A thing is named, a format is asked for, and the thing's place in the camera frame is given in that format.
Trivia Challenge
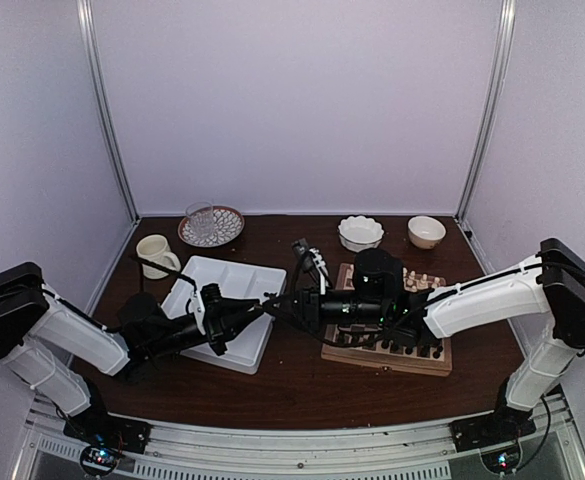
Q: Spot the aluminium front rail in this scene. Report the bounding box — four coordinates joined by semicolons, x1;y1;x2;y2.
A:
8;398;585;479

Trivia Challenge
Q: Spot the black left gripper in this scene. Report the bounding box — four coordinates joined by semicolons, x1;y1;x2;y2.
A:
147;298;262;359

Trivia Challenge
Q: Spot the white plastic compartment tray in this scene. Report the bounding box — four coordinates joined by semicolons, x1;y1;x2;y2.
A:
162;256;287;375

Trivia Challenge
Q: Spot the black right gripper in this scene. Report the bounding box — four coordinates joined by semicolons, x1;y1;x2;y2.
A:
262;285;389;335

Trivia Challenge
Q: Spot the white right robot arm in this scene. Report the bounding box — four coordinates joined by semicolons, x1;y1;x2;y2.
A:
291;238;585;442

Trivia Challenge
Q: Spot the left aluminium frame post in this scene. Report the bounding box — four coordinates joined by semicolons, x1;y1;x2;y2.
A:
76;0;140;224

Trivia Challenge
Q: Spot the white scalloped bowl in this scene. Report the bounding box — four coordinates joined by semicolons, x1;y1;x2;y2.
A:
337;215;385;253

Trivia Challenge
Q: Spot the cream ribbed mug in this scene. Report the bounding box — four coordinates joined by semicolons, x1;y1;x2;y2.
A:
136;234;181;280

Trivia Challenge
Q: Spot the white knight right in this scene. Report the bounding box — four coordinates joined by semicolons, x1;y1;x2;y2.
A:
418;274;428;289

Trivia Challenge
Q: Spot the dark rook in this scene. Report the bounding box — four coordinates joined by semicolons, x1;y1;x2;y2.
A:
432;345;444;360

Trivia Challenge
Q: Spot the aluminium frame post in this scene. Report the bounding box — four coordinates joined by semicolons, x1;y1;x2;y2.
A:
76;0;140;224
456;0;516;223

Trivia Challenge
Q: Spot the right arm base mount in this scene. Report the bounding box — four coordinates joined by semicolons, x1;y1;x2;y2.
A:
450;386;536;452

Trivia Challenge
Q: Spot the right aluminium frame post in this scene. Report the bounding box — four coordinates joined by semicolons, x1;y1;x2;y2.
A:
456;0;516;223

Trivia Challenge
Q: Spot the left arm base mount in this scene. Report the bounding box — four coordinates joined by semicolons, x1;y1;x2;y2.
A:
63;394;151;454

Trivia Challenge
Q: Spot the patterned ceramic plate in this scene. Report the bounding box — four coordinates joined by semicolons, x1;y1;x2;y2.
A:
177;206;245;248

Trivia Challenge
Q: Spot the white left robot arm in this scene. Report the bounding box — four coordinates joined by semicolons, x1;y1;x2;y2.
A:
0;262;263;444

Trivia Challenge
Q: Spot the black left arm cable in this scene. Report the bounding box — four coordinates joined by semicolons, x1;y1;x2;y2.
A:
0;255;208;341

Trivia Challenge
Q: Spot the cream round bowl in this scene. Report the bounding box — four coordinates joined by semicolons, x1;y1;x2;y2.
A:
407;216;447;250

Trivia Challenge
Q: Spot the clear drinking glass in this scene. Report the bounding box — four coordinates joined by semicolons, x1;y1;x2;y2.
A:
186;201;215;239

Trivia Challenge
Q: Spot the wooden chessboard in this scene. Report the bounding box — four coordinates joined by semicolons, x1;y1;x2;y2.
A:
321;263;453;377

